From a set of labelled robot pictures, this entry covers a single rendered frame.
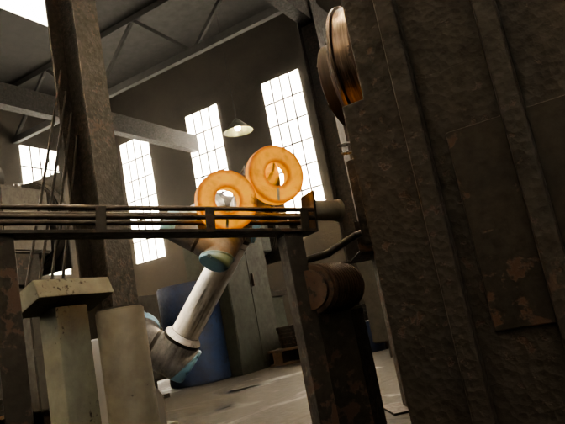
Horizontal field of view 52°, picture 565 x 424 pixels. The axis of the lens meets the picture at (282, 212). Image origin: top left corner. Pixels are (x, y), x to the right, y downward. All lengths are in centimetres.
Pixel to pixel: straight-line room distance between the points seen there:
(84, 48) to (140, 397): 396
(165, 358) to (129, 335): 85
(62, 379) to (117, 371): 16
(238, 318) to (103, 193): 164
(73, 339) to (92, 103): 349
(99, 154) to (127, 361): 342
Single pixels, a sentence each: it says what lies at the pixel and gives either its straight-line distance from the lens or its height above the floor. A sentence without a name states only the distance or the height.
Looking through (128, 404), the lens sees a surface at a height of 29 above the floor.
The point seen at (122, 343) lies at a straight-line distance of 149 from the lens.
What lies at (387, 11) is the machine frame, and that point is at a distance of 139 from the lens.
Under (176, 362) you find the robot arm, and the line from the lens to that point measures 233.
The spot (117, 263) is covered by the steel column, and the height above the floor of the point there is 105.
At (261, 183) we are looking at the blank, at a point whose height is 75.
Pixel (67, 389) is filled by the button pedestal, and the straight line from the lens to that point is 159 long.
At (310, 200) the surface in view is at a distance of 150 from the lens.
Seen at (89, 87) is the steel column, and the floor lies 249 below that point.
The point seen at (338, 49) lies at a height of 113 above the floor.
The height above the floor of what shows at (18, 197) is 226.
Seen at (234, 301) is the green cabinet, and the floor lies 64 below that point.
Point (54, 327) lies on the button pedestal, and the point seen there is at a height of 50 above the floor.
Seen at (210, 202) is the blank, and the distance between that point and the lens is 141.
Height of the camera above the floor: 41
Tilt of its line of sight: 10 degrees up
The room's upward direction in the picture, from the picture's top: 11 degrees counter-clockwise
